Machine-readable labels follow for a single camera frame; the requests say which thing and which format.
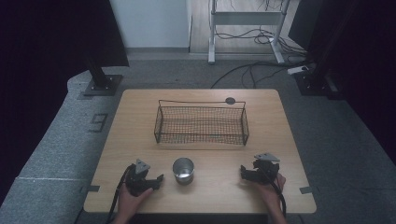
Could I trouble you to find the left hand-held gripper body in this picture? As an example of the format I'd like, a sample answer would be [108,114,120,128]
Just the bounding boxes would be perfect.
[124,158,154,198]

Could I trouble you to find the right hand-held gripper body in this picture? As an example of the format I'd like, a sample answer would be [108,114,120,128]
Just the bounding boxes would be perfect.
[250,152,281,187]

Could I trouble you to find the shiny metal cup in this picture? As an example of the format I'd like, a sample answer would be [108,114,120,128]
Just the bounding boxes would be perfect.
[172,157,195,185]

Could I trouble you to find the black wire mesh basket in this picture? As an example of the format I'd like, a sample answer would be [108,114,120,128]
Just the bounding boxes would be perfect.
[153,99,250,147]

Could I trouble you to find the person's left hand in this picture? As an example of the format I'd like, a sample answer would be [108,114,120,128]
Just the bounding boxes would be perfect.
[117,183,154,220]

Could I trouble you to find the person's right hand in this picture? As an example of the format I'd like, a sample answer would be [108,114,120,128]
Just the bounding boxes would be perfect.
[254,173,287,213]

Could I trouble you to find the grey tape floor mark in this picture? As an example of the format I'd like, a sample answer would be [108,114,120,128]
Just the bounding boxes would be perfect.
[88,113,109,133]

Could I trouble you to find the white power strip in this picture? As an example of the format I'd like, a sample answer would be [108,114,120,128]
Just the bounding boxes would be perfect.
[286,64,310,76]

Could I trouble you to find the dark curtain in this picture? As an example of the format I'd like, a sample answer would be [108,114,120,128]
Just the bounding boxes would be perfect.
[288,0,396,169]
[0,0,131,206]

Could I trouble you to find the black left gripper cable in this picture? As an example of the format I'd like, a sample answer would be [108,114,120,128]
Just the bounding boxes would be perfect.
[106,163,136,224]

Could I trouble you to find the long black floor cable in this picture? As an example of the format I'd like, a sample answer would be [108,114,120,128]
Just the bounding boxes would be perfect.
[210,60,312,90]

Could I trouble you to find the black stand with base plate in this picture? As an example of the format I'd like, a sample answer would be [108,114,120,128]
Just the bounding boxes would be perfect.
[82,52,124,97]
[293,55,344,99]

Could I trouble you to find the tangled black floor cables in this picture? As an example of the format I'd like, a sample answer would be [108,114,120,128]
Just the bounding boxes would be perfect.
[214,25,309,58]

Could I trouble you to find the white metal desk frame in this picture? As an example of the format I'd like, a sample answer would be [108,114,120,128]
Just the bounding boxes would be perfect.
[207,0,292,65]

